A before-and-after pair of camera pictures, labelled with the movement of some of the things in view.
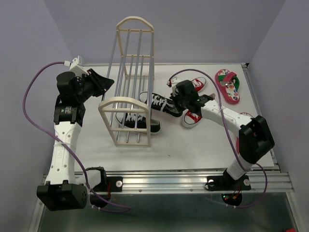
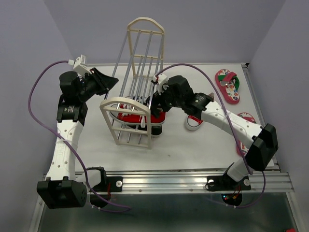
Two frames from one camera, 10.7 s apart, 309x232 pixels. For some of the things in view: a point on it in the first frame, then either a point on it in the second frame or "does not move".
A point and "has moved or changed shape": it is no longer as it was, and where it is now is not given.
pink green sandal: x=229 y=83 does not move
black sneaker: x=161 y=103 has moved or changed shape
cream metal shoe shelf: x=126 y=105 has moved or changed shape
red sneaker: x=199 y=83 → x=157 y=118
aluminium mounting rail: x=219 y=181 does not move
